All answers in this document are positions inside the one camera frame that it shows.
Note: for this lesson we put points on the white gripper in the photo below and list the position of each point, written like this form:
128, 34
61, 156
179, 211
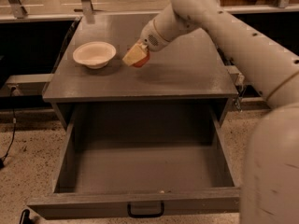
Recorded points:
150, 39

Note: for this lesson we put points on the red apple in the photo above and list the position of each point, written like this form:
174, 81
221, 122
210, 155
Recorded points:
137, 57

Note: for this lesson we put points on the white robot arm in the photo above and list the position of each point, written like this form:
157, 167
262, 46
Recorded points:
270, 190

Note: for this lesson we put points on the open grey top drawer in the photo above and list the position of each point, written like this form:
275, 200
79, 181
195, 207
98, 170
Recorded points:
115, 154

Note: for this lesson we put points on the white paper bowl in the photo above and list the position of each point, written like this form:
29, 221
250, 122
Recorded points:
94, 55

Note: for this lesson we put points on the grey cabinet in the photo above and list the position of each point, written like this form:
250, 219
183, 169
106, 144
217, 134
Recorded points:
190, 67

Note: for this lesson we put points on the metal latch clamp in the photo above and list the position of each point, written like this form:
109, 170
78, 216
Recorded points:
240, 84

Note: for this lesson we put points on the black object bottom left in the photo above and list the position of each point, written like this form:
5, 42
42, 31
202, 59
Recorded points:
25, 217

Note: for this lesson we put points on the metal railing post left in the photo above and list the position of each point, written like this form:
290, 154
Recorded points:
18, 10

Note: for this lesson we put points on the black drawer handle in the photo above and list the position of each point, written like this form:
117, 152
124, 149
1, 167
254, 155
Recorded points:
145, 210

